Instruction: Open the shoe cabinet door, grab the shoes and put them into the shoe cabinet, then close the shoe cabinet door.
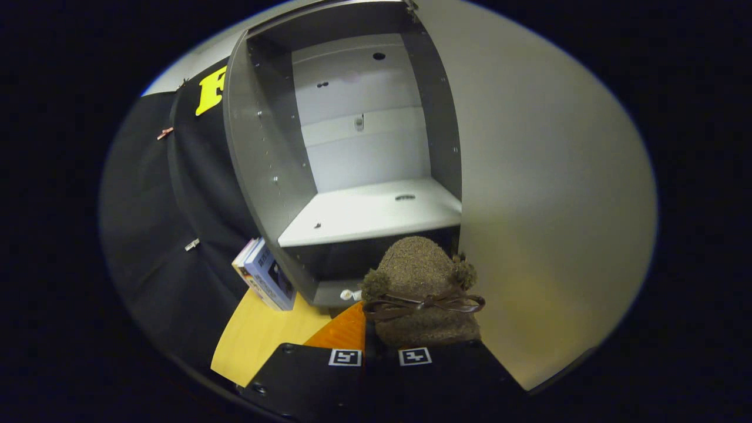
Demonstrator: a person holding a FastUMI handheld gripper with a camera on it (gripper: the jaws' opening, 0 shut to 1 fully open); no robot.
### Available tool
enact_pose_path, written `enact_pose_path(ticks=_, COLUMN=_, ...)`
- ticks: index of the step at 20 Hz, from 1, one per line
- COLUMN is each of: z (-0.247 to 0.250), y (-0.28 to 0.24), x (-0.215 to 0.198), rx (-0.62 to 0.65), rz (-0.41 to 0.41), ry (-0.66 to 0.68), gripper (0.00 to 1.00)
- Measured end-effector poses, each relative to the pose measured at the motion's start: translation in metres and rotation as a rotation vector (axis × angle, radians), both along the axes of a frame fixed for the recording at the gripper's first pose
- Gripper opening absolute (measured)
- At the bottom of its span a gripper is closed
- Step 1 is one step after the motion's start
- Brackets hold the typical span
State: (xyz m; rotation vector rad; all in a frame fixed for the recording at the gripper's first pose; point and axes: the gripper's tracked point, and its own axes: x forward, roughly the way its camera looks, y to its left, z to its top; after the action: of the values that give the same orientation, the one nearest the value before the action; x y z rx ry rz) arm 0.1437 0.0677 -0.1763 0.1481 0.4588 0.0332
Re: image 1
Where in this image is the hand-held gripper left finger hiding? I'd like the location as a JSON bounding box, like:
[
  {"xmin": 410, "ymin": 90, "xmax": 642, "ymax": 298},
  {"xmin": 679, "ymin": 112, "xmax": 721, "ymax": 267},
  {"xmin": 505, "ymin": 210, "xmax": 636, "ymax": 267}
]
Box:
[{"xmin": 238, "ymin": 301, "xmax": 368, "ymax": 423}]

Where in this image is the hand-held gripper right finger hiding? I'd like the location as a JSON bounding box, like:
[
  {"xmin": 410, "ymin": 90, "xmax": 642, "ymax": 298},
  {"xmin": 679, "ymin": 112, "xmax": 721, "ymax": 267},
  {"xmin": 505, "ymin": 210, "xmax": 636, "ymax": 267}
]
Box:
[{"xmin": 365, "ymin": 340, "xmax": 529, "ymax": 423}]

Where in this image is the brown fuzzy shoe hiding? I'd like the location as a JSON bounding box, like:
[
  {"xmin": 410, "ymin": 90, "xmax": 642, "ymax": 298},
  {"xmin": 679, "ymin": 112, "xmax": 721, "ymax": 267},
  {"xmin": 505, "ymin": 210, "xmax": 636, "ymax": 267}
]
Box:
[{"xmin": 360, "ymin": 236, "xmax": 487, "ymax": 348}]

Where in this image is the beige shoe cabinet door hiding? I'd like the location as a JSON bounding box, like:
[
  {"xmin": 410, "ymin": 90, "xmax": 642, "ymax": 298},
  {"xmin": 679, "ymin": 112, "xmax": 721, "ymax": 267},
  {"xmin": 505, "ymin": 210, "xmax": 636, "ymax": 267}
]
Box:
[{"xmin": 411, "ymin": 0, "xmax": 659, "ymax": 391}]

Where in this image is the blue cover book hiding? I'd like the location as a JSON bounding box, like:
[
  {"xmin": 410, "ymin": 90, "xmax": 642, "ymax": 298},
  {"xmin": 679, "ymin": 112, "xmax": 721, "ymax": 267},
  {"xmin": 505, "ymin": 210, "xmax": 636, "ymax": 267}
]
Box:
[{"xmin": 244, "ymin": 241, "xmax": 297, "ymax": 312}]

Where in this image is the white paperback book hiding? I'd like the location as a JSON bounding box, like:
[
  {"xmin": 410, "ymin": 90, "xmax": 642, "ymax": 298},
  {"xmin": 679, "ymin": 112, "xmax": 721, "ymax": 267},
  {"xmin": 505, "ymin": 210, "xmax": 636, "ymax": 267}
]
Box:
[{"xmin": 231, "ymin": 237, "xmax": 277, "ymax": 310}]

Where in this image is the black backdrop cloth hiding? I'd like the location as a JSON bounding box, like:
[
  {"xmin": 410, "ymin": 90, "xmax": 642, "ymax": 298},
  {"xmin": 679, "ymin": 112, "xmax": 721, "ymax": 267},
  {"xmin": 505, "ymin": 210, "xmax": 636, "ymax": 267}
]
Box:
[{"xmin": 100, "ymin": 59, "xmax": 277, "ymax": 377}]

